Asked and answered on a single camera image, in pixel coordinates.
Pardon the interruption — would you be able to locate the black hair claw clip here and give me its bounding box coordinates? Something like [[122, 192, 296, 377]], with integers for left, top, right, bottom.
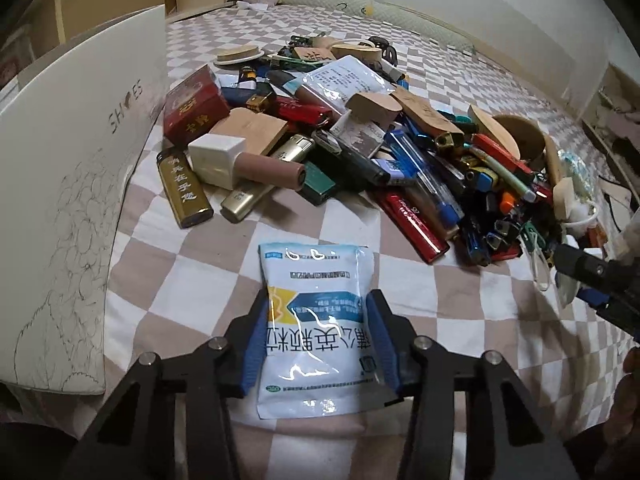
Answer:
[[367, 36, 398, 66]]

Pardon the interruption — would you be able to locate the wooden oval block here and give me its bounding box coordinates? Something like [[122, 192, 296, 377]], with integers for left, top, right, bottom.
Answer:
[[467, 103, 521, 161], [346, 91, 403, 128]]

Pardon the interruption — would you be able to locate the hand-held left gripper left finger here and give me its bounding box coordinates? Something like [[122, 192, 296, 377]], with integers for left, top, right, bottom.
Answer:
[[60, 290, 273, 480]]

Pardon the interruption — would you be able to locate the white blue medicine sachet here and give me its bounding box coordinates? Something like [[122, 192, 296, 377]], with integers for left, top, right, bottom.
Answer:
[[257, 241, 388, 418]]

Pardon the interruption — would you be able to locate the red cigarette box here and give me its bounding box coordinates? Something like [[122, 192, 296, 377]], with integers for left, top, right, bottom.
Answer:
[[162, 65, 231, 148]]

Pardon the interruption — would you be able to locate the long red box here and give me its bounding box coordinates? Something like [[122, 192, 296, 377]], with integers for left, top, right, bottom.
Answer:
[[375, 187, 451, 264]]

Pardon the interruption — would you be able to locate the wooden side shelf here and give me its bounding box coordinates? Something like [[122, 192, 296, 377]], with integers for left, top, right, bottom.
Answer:
[[582, 60, 640, 196]]

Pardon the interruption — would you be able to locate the green lighter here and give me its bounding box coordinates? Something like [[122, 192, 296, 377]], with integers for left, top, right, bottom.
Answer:
[[297, 162, 337, 206]]

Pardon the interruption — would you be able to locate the round wooden lid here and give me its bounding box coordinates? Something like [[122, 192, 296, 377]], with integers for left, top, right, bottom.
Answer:
[[214, 45, 266, 67]]

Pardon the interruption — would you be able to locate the person's right hand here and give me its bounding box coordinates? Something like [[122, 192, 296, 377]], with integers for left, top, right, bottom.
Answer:
[[607, 347, 640, 448]]

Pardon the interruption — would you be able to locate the pale wooden block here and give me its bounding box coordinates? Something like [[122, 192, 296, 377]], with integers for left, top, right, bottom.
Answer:
[[551, 177, 576, 223]]

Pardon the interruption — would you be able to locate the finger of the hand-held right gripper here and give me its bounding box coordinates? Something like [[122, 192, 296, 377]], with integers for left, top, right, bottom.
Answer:
[[572, 282, 623, 318], [552, 243, 608, 286]]

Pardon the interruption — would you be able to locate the white shoe box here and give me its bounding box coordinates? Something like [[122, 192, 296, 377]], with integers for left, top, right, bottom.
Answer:
[[0, 4, 171, 396]]

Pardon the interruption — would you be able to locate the pale gold lighter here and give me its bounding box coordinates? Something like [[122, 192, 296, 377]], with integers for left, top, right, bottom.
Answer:
[[220, 134, 316, 223]]

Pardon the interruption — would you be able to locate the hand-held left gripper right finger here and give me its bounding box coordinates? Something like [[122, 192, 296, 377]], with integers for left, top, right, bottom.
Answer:
[[365, 290, 581, 480]]

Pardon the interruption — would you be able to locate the blue gold brocade pouch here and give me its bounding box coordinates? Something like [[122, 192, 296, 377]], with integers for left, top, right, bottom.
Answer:
[[557, 152, 598, 201]]

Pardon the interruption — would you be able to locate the white capped pink bottle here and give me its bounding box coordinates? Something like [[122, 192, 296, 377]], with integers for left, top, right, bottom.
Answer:
[[187, 134, 307, 191]]

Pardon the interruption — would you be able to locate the checkered bed sheet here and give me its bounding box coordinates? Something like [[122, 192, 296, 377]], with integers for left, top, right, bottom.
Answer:
[[0, 2, 640, 480]]

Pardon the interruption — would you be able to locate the gold lighter with writing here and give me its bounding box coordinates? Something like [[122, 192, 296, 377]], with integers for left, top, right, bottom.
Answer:
[[156, 150, 213, 229]]

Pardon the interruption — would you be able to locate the pile of lighters and pens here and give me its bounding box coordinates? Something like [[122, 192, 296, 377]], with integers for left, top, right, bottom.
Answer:
[[215, 32, 608, 268]]

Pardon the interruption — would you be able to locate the clear white sachet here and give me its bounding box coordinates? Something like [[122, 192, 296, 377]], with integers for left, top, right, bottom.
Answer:
[[297, 55, 393, 116]]

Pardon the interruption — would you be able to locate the pale patterned bolster pillow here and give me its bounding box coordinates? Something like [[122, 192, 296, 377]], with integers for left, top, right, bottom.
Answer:
[[280, 0, 481, 56]]

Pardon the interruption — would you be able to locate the tan wooden block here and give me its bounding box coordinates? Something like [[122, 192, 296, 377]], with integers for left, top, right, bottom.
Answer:
[[207, 107, 290, 156]]

